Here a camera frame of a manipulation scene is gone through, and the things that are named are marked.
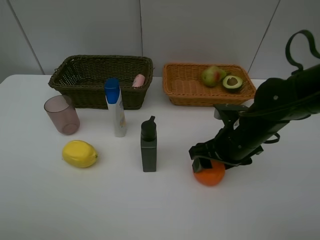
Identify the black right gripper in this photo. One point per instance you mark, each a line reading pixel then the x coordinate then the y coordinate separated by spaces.
pixel 238 141

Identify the orange tangerine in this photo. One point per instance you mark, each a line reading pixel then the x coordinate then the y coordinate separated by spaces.
pixel 211 176

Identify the halved avocado with pit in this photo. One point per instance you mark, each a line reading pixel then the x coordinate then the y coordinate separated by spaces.
pixel 232 83

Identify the green pear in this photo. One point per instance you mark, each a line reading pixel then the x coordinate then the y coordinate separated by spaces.
pixel 212 75

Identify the pink bottle white cap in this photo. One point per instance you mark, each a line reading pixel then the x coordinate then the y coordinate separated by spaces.
pixel 138 81

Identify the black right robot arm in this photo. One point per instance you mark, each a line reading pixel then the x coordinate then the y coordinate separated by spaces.
pixel 276 103

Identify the black square bottle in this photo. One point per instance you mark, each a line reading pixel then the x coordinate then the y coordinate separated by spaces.
pixel 148 145

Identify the orange wicker basket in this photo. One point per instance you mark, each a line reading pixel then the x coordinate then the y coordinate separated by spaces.
pixel 182 83

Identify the white bottle blue cap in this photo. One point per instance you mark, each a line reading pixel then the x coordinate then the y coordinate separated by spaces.
pixel 113 97

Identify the yellow lemon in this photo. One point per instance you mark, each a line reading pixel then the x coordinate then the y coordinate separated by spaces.
pixel 79 154

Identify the dark brown wicker basket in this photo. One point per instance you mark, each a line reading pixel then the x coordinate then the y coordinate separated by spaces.
pixel 82 78

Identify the translucent purple plastic cup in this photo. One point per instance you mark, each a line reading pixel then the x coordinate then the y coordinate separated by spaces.
pixel 63 114

